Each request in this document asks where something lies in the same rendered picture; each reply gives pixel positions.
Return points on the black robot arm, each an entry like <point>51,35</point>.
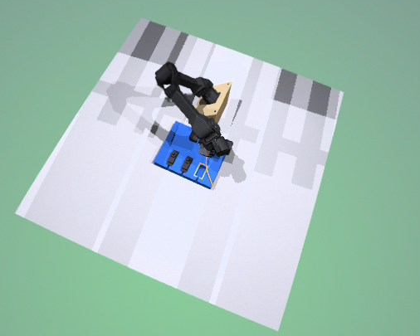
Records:
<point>201,125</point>

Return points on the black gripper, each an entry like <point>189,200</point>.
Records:
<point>194,138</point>

